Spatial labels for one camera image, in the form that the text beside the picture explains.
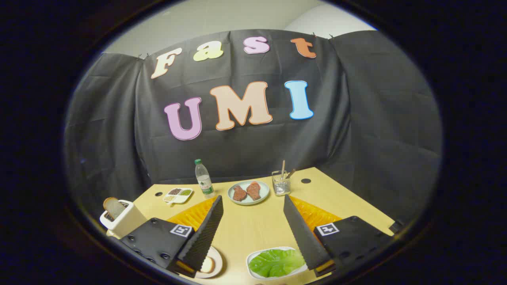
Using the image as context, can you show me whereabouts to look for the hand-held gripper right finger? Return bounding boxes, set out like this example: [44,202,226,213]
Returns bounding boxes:
[283,194,396,277]

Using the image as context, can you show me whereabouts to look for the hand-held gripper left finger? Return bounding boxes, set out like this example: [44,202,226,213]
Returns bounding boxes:
[119,195,224,277]

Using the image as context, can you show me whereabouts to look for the green lettuce leaf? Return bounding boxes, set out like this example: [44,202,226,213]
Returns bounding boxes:
[249,249,306,278]

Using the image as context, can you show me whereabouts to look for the white bread slice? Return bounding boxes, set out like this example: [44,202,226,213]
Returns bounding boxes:
[103,197,126,220]

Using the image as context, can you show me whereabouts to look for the round beige plate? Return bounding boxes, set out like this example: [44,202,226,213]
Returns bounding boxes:
[178,245,223,279]

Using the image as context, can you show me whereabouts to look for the white divided condiment dish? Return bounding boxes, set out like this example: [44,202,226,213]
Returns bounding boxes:
[163,188,194,205]

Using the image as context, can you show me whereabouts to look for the clear glass holder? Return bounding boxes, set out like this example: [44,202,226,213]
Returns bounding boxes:
[272,171,291,196]

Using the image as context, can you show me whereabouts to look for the clear plastic water bottle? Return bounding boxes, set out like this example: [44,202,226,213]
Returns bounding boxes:
[194,159,215,199]

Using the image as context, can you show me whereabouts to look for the pale blue plate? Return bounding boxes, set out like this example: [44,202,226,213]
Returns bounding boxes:
[227,180,270,205]

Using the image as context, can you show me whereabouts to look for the white square plate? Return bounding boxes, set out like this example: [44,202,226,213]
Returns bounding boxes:
[246,247,309,281]

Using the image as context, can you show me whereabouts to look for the white toaster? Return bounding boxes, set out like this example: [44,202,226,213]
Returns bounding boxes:
[100,199,148,239]

